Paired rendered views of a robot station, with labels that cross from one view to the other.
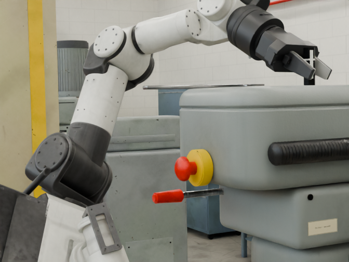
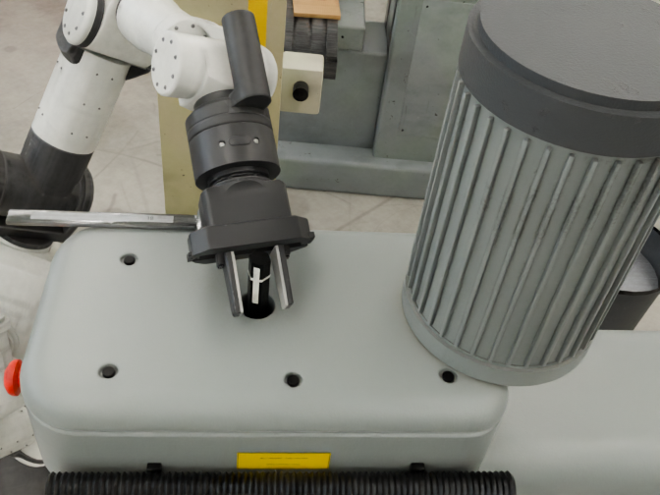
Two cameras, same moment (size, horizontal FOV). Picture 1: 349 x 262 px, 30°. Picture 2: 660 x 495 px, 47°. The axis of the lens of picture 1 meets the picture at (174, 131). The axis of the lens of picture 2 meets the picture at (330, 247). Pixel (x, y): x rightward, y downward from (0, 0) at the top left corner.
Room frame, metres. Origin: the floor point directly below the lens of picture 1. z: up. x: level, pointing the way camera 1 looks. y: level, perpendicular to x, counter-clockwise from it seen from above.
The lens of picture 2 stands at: (0.71, -0.47, 2.47)
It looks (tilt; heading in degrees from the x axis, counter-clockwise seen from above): 44 degrees down; 19
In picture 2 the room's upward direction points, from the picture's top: 8 degrees clockwise
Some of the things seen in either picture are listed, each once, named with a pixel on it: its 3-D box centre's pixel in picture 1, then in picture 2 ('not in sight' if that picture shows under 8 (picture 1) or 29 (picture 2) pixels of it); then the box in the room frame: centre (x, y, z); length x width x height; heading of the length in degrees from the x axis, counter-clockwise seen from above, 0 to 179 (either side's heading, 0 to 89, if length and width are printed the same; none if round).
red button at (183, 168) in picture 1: (186, 168); (22, 377); (1.05, -0.02, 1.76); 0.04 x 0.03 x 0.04; 28
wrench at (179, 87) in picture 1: (204, 86); (122, 220); (1.20, -0.06, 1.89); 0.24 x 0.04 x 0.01; 118
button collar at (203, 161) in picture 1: (199, 167); not in sight; (1.06, -0.04, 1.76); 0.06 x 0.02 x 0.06; 28
